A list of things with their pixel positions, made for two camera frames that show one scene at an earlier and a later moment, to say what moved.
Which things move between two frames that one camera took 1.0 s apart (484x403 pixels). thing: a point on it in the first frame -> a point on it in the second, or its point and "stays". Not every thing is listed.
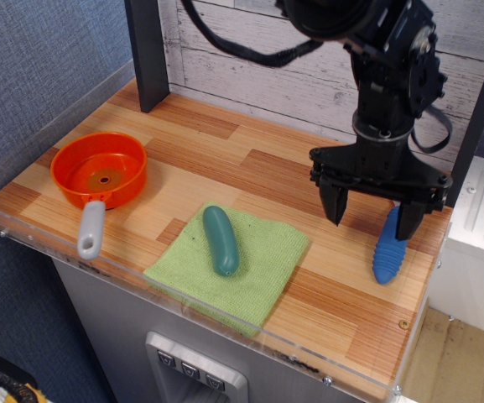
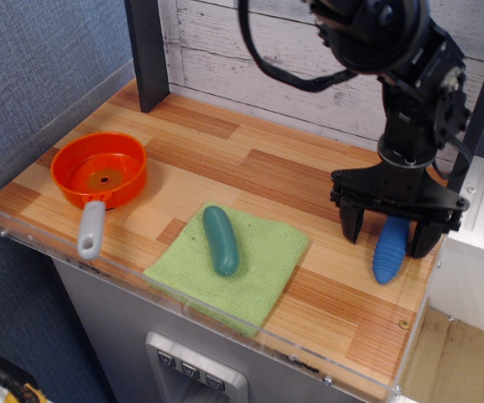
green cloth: (268, 252) stays
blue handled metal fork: (389, 252) stays
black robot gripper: (381, 162) -> (398, 184)
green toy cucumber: (223, 244) stays
